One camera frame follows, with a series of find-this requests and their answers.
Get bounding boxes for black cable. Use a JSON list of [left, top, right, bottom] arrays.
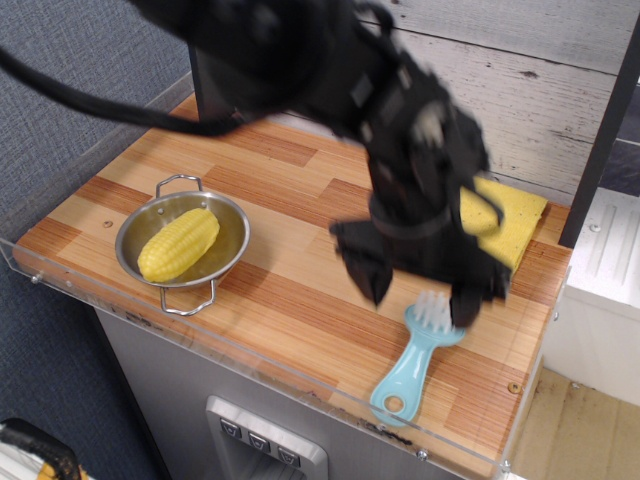
[[0, 47, 241, 138]]

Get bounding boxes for black vertical post left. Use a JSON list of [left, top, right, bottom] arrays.
[[188, 43, 245, 123]]

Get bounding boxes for grey toy fridge cabinet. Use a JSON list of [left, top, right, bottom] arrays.
[[98, 311, 453, 479]]

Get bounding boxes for yellow toy corn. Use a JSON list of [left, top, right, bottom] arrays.
[[137, 208, 220, 283]]

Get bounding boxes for yellow folded cloth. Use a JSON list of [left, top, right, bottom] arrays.
[[460, 177, 547, 272]]

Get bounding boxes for light blue brush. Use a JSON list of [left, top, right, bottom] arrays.
[[370, 290, 465, 428]]

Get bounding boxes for silver metal bowl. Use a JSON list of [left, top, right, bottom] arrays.
[[115, 174, 251, 316]]

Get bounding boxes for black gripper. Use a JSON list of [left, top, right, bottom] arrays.
[[330, 74, 511, 328]]

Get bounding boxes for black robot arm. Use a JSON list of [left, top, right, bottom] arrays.
[[138, 1, 511, 328]]

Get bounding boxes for black vertical post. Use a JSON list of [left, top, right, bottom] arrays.
[[559, 18, 639, 248], [188, 43, 245, 123]]

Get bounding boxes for black vertical post right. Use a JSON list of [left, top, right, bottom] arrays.
[[559, 18, 639, 248]]

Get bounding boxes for white toy appliance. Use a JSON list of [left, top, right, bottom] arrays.
[[541, 188, 639, 405]]

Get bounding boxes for yellow black object corner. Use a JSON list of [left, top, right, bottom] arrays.
[[1, 418, 91, 480]]

